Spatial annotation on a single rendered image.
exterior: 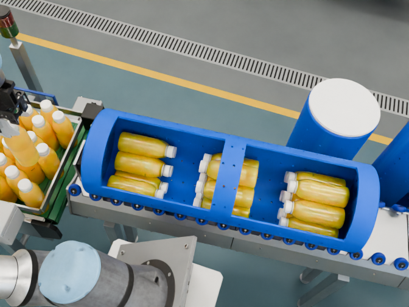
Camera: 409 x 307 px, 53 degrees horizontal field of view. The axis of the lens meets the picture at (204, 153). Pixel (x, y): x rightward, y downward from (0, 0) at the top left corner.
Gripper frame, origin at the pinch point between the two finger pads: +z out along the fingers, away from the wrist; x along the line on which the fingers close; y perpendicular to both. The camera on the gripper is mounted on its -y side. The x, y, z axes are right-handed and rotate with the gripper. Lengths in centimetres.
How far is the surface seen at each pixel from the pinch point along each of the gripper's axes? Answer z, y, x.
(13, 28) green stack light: 10, -24, 45
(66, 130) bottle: 27.5, 2.4, 18.3
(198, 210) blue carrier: 18, 55, -4
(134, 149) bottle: 19.0, 30.1, 12.0
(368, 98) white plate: 26, 110, 61
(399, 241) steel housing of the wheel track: 38, 125, 9
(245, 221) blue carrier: 18, 70, -4
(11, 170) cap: 21.8, -6.0, -3.3
